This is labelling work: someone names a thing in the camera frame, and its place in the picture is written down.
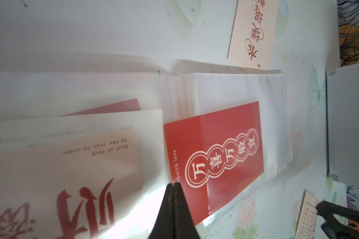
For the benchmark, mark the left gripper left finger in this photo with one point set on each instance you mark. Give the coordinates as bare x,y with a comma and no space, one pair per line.
164,227

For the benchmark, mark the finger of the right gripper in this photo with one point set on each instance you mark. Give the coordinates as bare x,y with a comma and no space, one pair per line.
339,222

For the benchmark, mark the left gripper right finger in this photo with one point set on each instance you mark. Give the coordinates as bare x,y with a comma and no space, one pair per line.
184,227

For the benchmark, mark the red card with round emblem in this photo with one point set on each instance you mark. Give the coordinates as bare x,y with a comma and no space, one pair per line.
215,156

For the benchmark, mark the cream card with red characters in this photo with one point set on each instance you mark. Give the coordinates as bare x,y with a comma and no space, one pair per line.
71,190

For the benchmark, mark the pink photo album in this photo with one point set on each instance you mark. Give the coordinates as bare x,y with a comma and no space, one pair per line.
37,109

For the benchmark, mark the cream card with framed text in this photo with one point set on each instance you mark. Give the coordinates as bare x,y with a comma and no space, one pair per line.
307,219

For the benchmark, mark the silver metal case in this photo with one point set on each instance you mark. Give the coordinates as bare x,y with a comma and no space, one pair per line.
342,103

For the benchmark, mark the small pink card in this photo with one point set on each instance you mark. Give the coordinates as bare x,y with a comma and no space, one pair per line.
253,34

